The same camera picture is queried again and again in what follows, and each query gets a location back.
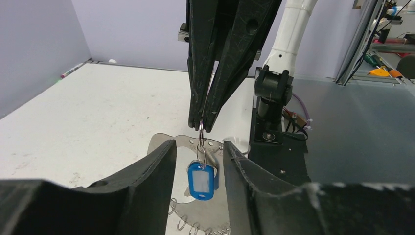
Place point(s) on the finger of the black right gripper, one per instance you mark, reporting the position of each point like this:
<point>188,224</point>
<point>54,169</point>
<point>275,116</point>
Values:
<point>200,21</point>
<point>250,27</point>

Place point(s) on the steel oval key holder plate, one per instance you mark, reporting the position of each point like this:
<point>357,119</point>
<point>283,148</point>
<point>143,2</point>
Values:
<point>208,213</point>

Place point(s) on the blue key tag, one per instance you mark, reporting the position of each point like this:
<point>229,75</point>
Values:
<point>201,180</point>

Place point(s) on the silver key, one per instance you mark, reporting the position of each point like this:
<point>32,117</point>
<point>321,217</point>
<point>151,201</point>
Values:
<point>207,160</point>

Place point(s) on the marker pen on rail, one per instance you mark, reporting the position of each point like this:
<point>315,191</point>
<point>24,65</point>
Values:
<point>62,76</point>

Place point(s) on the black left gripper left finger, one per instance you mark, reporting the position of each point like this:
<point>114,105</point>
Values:
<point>132,201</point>

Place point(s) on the orange handled screwdriver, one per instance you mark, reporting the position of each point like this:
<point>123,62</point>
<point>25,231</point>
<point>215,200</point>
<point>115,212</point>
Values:
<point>380,68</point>

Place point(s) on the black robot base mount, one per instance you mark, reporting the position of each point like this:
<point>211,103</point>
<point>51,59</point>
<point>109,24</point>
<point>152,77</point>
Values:
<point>285,160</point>

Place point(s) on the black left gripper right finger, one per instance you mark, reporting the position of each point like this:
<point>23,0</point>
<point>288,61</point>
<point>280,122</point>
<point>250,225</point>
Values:
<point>260,203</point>

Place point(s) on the aluminium frame post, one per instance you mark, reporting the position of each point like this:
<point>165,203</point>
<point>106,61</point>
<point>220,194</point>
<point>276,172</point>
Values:
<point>369,12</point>

